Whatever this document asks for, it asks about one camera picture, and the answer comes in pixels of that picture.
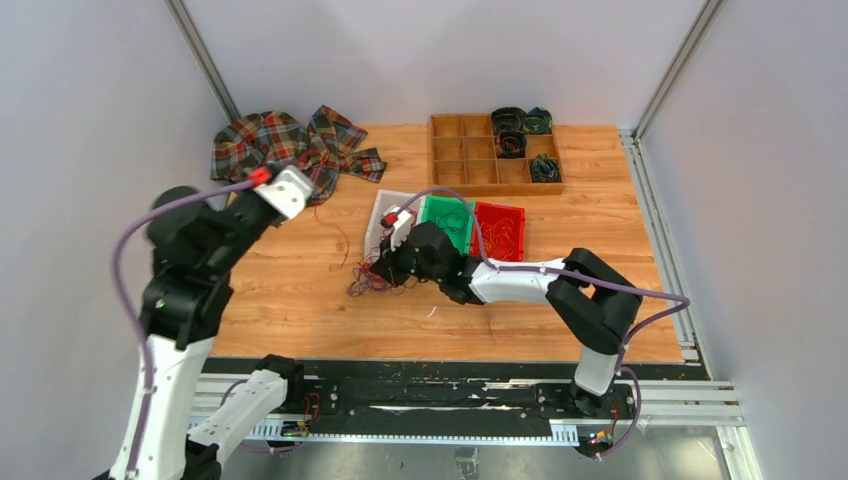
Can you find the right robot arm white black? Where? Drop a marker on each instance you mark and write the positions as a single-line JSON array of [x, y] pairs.
[[593, 300]]

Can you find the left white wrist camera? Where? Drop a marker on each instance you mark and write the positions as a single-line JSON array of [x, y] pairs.
[[287, 193]]

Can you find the green plastic bin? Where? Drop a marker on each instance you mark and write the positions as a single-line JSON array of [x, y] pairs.
[[452, 217]]

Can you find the black rolled belt top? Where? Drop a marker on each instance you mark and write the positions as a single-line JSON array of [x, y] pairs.
[[510, 119]]

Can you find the black rolled belt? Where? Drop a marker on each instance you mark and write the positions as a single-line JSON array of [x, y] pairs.
[[511, 144], [510, 119]]

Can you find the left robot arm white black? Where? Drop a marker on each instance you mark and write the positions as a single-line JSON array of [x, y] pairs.
[[195, 248]]

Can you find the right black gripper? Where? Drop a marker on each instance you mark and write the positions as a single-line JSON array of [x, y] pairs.
[[387, 266]]

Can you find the blue green rolled belt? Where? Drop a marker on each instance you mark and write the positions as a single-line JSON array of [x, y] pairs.
[[538, 121]]

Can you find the red plastic bin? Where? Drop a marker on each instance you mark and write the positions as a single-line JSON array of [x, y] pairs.
[[503, 230]]

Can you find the plaid cloth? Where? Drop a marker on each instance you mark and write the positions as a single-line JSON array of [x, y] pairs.
[[325, 148]]

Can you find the white plastic bin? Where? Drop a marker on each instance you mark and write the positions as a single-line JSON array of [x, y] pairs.
[[385, 202]]

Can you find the wooden compartment tray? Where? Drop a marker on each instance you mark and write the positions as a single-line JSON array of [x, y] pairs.
[[462, 156]]

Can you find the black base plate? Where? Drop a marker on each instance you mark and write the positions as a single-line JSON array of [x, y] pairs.
[[449, 399]]

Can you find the black rolled belt middle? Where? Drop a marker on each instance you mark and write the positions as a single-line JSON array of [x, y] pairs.
[[511, 144]]

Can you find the green rolled belt lower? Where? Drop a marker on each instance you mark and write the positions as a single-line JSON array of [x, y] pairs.
[[544, 169]]

